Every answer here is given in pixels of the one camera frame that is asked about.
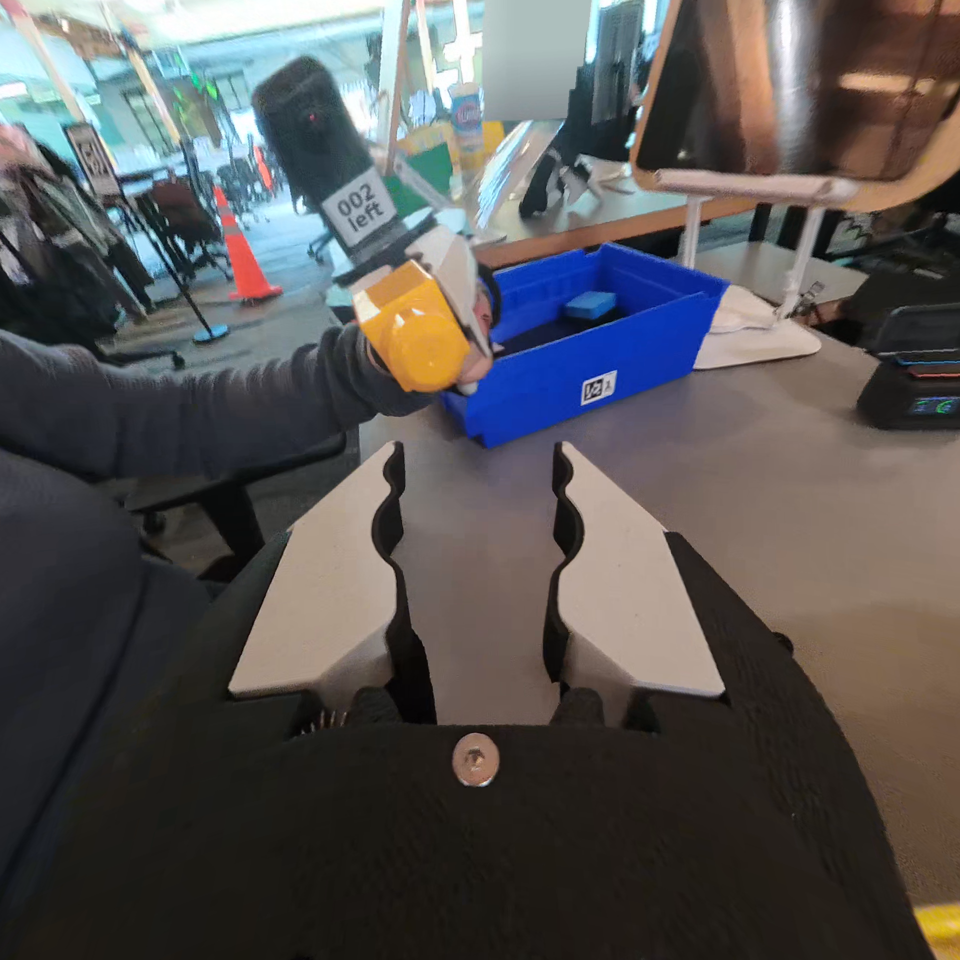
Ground orange traffic cone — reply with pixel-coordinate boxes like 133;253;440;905
212;183;285;305

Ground white wipes canister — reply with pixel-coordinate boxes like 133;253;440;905
448;82;486;181

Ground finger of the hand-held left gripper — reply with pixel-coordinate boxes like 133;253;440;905
408;223;496;360
351;258;421;324

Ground black office chair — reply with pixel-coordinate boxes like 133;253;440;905
112;431;361;582

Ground small marker sign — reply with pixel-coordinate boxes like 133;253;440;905
63;123;119;198

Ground green plastic bin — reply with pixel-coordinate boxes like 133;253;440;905
386;142;455;219

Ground person's left hand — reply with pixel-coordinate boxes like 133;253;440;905
474;268;504;336

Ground white mirror stand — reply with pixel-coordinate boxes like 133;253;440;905
656;168;860;372

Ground yellow plastic bin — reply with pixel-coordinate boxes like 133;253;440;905
913;903;960;960

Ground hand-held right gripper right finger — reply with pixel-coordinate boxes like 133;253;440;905
541;441;727;725

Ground orange yellow block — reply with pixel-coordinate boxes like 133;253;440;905
356;261;475;395

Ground black charger with display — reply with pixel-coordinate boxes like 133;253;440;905
857;303;960;432

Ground blue plastic bin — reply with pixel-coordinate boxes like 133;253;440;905
438;241;730;450

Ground coat rack with coats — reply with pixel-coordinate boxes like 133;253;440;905
0;127;155;339

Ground clipboard on white stand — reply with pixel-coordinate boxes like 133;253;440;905
628;0;960;215

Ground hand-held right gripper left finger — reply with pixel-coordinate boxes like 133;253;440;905
227;441;436;721

